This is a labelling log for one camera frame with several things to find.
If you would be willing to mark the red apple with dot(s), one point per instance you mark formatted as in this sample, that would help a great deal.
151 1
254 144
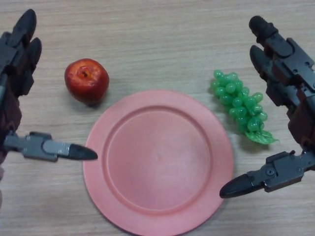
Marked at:
86 82

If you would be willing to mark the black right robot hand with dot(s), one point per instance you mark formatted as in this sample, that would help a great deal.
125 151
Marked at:
292 68

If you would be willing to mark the green grape bunch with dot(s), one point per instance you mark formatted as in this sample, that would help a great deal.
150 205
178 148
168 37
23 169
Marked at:
233 98

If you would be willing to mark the pink round plate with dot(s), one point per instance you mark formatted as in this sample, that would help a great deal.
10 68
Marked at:
157 159

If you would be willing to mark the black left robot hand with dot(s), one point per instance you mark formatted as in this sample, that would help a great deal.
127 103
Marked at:
17 64

